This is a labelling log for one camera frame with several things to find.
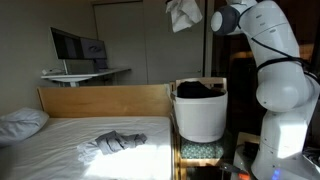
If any wooden chair patterned green seat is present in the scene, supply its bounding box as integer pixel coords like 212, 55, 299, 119
169, 77, 231, 180

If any light wooden bed frame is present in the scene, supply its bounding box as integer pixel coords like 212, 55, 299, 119
36, 83, 173, 118

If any white round laundry hamper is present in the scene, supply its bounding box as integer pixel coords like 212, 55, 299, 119
171, 89, 229, 144

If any light side table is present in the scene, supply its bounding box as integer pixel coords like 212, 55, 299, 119
231, 131, 263, 180

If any black hooded jacket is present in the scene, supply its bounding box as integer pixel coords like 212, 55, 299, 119
176, 80, 226, 99

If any white and grey garment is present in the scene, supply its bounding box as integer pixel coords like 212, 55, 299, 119
165, 0, 203, 34

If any grey pillow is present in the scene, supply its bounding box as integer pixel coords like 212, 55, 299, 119
0, 107, 50, 146

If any white closet door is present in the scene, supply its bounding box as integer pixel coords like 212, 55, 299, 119
93, 0, 205, 86

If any wide black computer monitor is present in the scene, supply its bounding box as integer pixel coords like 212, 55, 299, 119
79, 37, 108, 60

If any white desk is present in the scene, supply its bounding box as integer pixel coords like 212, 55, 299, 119
40, 68, 132, 88

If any small black device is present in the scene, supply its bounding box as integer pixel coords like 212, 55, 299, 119
243, 141, 260, 158

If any crumpled grey shirt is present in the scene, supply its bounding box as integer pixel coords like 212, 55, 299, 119
77, 130, 148, 164

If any white bed mattress sheet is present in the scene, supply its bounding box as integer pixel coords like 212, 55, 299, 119
0, 115, 174, 180

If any grey box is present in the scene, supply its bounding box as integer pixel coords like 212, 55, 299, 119
64, 59, 97, 75

